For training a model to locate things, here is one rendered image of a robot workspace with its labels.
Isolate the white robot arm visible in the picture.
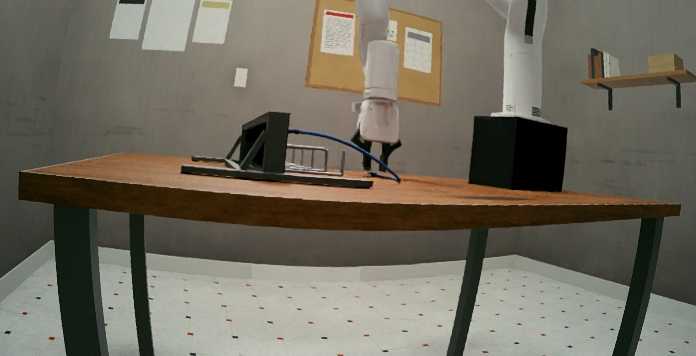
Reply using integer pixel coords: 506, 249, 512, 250
355, 0, 552, 124

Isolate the blue cable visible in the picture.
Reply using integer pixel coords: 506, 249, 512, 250
292, 129, 401, 182

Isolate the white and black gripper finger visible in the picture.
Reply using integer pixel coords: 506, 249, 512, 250
379, 139, 402, 172
351, 127, 372, 171

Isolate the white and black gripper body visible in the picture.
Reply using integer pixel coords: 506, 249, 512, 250
357, 100, 400, 143

